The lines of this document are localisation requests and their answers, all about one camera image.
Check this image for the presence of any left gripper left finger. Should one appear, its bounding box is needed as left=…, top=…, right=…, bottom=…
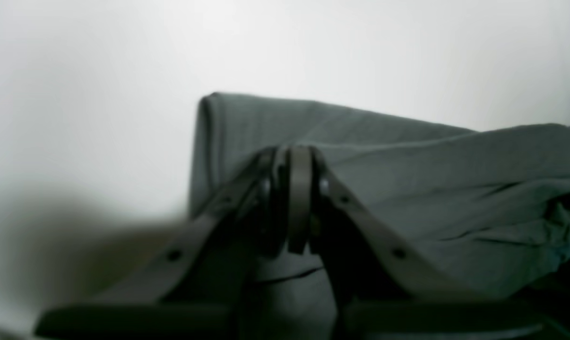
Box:
left=35, top=148, right=285, bottom=340

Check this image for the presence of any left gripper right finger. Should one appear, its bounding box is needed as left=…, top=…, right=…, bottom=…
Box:
left=287, top=146, right=570, bottom=340

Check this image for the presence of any dark grey T-shirt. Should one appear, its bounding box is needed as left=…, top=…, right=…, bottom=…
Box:
left=190, top=93, right=570, bottom=331

